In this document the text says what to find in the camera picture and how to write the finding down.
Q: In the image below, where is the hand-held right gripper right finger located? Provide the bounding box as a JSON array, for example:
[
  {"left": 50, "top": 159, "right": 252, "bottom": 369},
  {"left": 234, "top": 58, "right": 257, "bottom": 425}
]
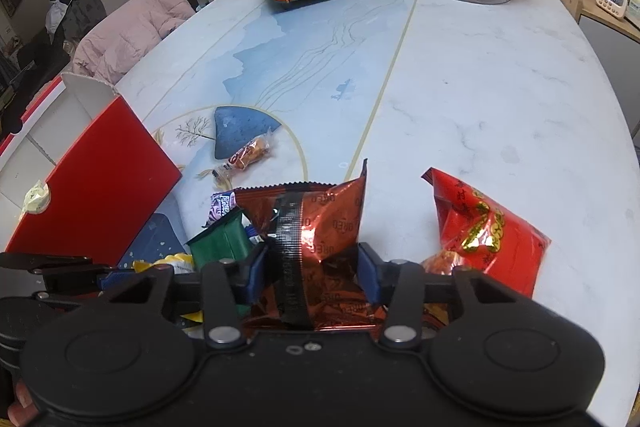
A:
[{"left": 356, "top": 243, "right": 533, "bottom": 350}]

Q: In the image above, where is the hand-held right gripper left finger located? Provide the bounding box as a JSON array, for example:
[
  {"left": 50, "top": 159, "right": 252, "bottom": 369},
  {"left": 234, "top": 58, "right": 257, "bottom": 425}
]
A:
[{"left": 102, "top": 241, "right": 271, "bottom": 350}]

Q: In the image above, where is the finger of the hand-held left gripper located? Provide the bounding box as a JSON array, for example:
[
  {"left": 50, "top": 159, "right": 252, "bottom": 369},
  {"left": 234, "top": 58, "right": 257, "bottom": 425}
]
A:
[
  {"left": 31, "top": 277, "right": 109, "bottom": 309},
  {"left": 0, "top": 253, "right": 143, "bottom": 291}
]

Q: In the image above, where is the green snack packet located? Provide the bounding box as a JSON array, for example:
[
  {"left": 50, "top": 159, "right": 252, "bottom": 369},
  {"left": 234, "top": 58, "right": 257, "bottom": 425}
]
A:
[{"left": 186, "top": 208, "right": 257, "bottom": 308}]

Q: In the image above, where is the yellow snack packet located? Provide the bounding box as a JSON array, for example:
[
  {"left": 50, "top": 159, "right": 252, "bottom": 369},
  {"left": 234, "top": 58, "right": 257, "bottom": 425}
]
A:
[{"left": 131, "top": 254, "right": 206, "bottom": 323}]

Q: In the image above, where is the copper foil snack bag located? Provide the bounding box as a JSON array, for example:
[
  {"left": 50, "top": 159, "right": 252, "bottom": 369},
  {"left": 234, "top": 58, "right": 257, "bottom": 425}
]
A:
[{"left": 235, "top": 159, "right": 396, "bottom": 333}]

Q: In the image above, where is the red cardboard box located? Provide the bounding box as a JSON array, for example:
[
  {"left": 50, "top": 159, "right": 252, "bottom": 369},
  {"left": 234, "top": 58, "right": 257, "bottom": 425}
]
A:
[{"left": 0, "top": 72, "right": 183, "bottom": 268}]

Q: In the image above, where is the red snack bag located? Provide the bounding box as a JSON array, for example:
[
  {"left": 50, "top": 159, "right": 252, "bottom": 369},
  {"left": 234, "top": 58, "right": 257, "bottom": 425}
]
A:
[{"left": 420, "top": 167, "right": 552, "bottom": 323}]

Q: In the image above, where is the person's left hand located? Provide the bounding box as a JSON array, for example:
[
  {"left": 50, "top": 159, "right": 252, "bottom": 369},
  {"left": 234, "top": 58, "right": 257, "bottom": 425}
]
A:
[{"left": 10, "top": 379, "right": 38, "bottom": 427}]

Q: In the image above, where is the purple candy wrapper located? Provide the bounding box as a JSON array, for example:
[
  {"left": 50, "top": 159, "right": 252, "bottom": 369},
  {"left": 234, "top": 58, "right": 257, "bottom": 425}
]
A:
[{"left": 202, "top": 191, "right": 240, "bottom": 228}]

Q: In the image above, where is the crumpled tape piece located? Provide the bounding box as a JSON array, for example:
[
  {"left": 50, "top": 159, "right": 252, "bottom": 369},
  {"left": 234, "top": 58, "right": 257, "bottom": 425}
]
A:
[{"left": 24, "top": 181, "right": 52, "bottom": 214}]

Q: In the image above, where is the orange candy clear wrapper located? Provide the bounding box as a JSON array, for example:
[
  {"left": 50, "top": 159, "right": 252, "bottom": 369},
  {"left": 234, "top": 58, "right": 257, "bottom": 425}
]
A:
[{"left": 212, "top": 133, "right": 274, "bottom": 184}]

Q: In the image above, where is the pink puffer jacket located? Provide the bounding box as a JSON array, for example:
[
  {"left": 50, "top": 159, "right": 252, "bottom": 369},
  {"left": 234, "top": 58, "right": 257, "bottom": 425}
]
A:
[{"left": 71, "top": 0, "right": 197, "bottom": 86}]

